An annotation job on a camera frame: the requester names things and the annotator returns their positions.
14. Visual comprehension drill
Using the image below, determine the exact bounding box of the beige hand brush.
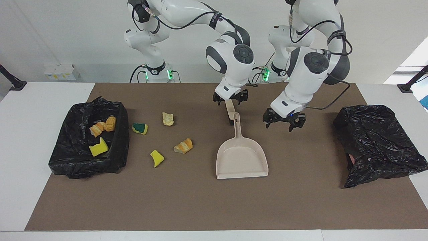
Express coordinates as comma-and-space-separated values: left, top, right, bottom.
225, 99, 236, 126

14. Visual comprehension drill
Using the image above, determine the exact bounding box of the beige plastic dustpan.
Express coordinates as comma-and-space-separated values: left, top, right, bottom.
216, 112, 269, 180

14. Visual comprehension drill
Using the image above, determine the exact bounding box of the brown bread chunk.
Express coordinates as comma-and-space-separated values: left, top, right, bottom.
104, 116, 117, 132

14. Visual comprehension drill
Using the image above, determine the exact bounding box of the orange striped croissant piece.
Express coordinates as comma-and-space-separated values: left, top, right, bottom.
90, 122, 106, 138
174, 138, 193, 154

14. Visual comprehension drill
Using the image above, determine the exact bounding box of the crumpled black bag over bin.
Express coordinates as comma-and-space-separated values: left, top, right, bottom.
333, 105, 428, 188

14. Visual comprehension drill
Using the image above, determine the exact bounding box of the open black bag lined bin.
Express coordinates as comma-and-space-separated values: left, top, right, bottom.
48, 97, 130, 179

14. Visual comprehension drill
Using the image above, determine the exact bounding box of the plain yellow sponge piece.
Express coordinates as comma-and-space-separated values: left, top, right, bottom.
150, 150, 165, 168

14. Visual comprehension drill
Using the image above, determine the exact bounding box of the brown table mat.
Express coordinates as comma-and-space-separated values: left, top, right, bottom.
24, 83, 428, 231

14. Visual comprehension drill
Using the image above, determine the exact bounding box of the black base cable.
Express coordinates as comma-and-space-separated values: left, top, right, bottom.
249, 66, 270, 83
130, 65, 145, 83

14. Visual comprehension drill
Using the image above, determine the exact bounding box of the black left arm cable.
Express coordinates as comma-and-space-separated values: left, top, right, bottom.
289, 0, 351, 110

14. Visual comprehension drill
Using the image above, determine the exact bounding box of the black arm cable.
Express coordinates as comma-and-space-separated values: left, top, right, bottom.
132, 0, 258, 88
289, 0, 351, 110

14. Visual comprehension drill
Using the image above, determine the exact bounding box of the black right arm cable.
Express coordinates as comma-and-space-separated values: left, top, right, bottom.
132, 0, 258, 88

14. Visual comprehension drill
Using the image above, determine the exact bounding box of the black camera stand pole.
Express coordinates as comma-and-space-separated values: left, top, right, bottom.
0, 64, 27, 91
397, 65, 428, 93

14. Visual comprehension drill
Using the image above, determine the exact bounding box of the white labelled wall box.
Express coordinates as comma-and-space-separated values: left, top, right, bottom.
43, 64, 81, 81

